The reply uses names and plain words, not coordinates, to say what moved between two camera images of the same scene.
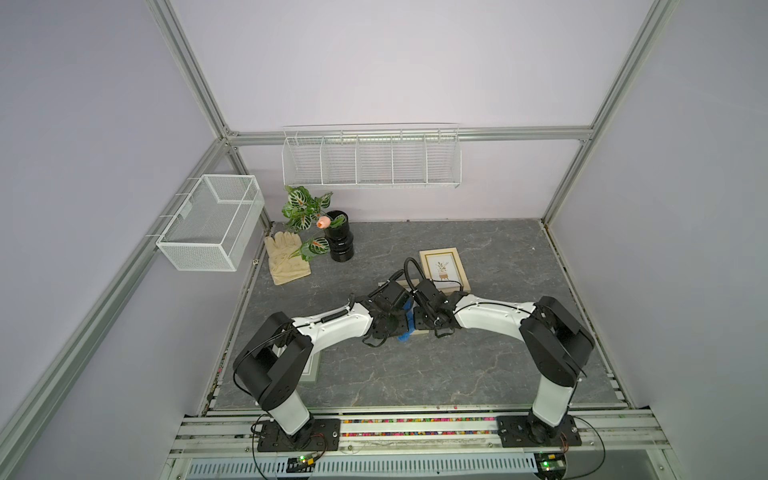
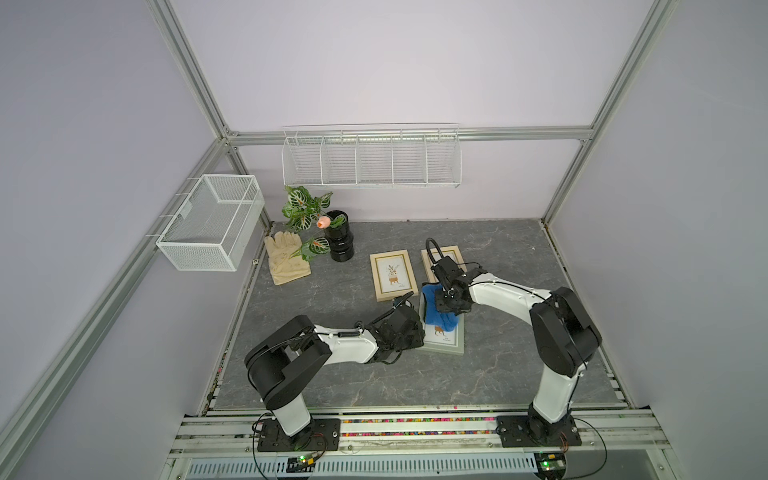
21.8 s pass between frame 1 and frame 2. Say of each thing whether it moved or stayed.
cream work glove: stayed
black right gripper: moved
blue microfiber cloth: moved
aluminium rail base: stayed
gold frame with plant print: stayed
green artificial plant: stayed
